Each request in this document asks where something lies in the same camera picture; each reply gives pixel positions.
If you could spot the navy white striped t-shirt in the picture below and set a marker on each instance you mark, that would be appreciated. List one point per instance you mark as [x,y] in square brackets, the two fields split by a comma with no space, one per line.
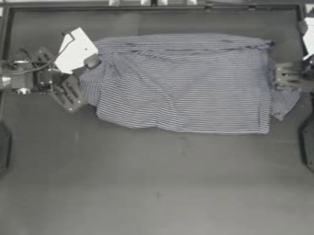
[183,85]

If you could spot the black table edge bracket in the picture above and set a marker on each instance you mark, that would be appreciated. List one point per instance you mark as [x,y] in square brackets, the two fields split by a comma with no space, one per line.
[309,147]
[4,147]

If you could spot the black table frame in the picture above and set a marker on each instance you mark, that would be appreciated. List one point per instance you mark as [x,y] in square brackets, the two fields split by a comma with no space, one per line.
[82,6]

